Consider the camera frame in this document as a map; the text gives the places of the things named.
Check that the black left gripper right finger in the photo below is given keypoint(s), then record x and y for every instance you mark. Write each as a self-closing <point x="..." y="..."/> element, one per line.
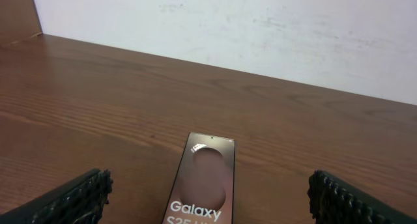
<point x="334" y="201"/>

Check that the brown cardboard panel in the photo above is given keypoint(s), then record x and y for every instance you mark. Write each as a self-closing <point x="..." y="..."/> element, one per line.
<point x="19" y="21"/>

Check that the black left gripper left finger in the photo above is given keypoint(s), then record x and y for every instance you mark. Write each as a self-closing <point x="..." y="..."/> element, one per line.
<point x="80" y="200"/>

